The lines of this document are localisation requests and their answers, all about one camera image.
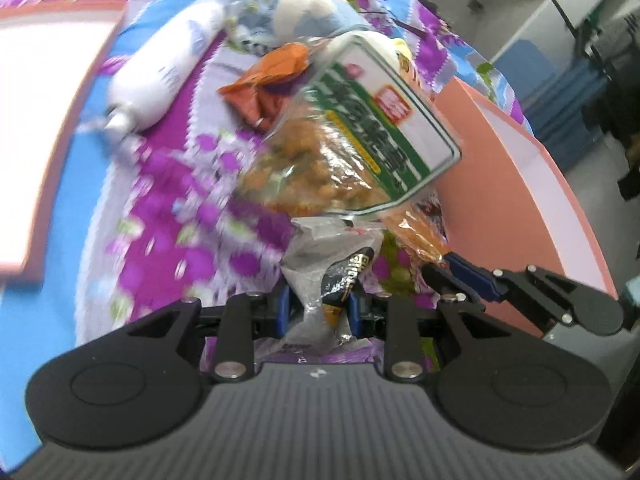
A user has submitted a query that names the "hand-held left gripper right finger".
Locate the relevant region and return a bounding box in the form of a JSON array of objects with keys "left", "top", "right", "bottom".
[{"left": 347, "top": 290, "right": 506, "bottom": 381}]

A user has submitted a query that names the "white plastic bottle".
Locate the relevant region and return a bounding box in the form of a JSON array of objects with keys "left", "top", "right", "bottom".
[{"left": 102, "top": 2, "right": 226, "bottom": 143}]

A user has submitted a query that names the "silver snack packet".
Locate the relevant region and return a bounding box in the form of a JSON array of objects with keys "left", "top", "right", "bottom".
[{"left": 280, "top": 215, "right": 386, "bottom": 353}]

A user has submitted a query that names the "pink box lid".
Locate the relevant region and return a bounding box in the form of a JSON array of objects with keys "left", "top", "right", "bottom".
[{"left": 0, "top": 0, "right": 128, "bottom": 281}]

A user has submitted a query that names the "purple floral blanket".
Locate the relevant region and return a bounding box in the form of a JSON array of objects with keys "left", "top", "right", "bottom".
[{"left": 0, "top": 0, "right": 531, "bottom": 376}]

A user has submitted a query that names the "clear plastic bag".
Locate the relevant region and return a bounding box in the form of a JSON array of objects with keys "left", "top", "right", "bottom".
[{"left": 177, "top": 0, "right": 281, "bottom": 56}]

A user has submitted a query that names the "black metal rack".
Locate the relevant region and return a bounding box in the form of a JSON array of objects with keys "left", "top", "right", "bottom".
[{"left": 575, "top": 10, "right": 640, "bottom": 201}]

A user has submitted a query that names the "red orange snack packet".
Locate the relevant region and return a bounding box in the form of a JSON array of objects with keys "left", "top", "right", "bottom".
[{"left": 377, "top": 195, "right": 451, "bottom": 266}]

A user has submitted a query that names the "blue storage bin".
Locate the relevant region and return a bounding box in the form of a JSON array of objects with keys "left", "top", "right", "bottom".
[{"left": 492, "top": 37, "right": 611, "bottom": 171}]

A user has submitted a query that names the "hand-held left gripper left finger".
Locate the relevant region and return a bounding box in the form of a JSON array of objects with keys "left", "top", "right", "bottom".
[{"left": 122, "top": 285, "right": 292, "bottom": 383}]

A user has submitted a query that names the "pink cardboard box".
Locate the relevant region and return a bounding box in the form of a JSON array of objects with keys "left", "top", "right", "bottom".
[{"left": 432, "top": 77, "right": 618, "bottom": 338}]

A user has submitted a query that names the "blue white plush toy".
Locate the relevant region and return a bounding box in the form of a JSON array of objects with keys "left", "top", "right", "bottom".
[{"left": 272, "top": 0, "right": 416, "bottom": 76}]

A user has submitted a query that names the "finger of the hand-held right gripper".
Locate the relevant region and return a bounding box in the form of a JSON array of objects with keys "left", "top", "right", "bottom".
[
  {"left": 444, "top": 252, "right": 618, "bottom": 326},
  {"left": 421, "top": 263, "right": 487, "bottom": 312}
]

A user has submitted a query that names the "green label snack bag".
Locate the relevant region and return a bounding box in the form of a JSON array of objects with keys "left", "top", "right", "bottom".
[{"left": 235, "top": 30, "right": 463, "bottom": 218}]

